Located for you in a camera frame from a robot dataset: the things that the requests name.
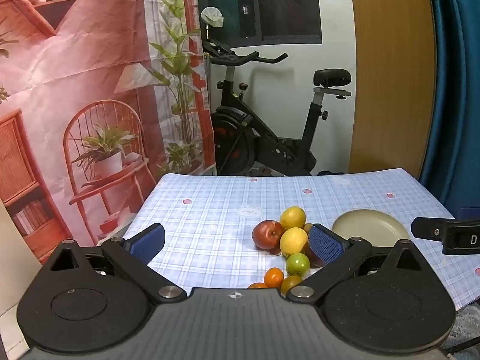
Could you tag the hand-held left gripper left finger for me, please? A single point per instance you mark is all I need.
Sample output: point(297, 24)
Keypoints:
point(148, 242)

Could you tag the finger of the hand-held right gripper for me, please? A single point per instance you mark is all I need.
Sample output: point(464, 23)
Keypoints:
point(427, 228)

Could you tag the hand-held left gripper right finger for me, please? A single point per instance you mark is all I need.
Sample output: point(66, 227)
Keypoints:
point(324, 245)

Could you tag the dark purple mangosteen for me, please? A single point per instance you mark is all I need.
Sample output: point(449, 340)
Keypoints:
point(313, 258)

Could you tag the yellow lemon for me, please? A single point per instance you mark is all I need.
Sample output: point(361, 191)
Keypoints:
point(293, 216)
point(293, 242)

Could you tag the green apple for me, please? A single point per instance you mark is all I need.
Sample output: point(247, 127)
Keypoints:
point(298, 264)

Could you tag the cream round plate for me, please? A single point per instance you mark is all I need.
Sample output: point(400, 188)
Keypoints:
point(371, 227)

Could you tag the yellow-green round citrus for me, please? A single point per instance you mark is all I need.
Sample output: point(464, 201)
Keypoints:
point(289, 283)

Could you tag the red apple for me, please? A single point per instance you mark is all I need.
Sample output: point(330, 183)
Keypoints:
point(267, 234)

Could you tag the small orange tangerine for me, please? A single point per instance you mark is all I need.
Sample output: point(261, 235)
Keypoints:
point(273, 276)
point(258, 285)

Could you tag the blue checkered tablecloth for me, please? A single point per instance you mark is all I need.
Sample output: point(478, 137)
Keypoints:
point(210, 210)

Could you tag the dark cloth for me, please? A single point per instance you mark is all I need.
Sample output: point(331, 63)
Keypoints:
point(332, 173)

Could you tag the black exercise bike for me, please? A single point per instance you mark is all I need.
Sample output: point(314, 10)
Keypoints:
point(232, 120)

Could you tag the blue curtain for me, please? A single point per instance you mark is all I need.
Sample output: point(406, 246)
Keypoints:
point(457, 82)

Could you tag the wooden board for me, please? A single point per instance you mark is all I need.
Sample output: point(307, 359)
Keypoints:
point(390, 82)

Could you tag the printed room backdrop cloth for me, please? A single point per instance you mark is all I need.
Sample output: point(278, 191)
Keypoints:
point(93, 63)

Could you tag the white cloth cap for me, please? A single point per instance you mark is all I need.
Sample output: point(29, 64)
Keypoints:
point(212, 15)

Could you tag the dark window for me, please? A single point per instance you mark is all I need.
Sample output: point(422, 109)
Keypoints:
point(281, 7)

